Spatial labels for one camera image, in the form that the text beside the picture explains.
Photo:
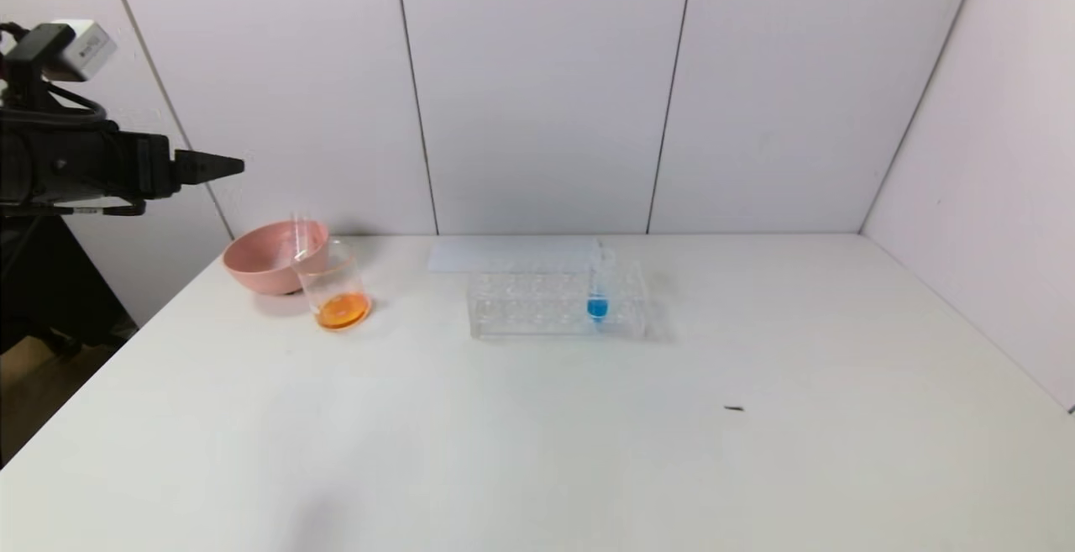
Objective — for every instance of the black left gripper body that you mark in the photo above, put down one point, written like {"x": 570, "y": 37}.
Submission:
{"x": 159, "y": 165}

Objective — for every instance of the clear glass beaker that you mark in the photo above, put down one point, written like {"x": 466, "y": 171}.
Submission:
{"x": 340, "y": 310}

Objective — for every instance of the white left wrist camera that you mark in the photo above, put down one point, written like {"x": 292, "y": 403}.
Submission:
{"x": 80, "y": 49}

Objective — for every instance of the white paper sheet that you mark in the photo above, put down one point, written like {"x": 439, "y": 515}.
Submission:
{"x": 458, "y": 254}

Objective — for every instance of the test tube with yellow pigment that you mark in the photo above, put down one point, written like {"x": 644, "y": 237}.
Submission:
{"x": 298, "y": 233}

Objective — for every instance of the clear plastic test tube rack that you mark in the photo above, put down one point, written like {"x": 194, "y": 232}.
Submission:
{"x": 537, "y": 317}

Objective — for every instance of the test tube with blue pigment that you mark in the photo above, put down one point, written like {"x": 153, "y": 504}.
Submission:
{"x": 597, "y": 308}

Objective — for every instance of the pink bowl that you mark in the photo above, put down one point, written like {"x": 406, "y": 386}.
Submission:
{"x": 260, "y": 266}

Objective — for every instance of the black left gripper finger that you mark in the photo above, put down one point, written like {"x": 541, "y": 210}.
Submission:
{"x": 210, "y": 167}

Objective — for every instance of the black furniture beside table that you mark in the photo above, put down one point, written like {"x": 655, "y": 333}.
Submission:
{"x": 59, "y": 291}

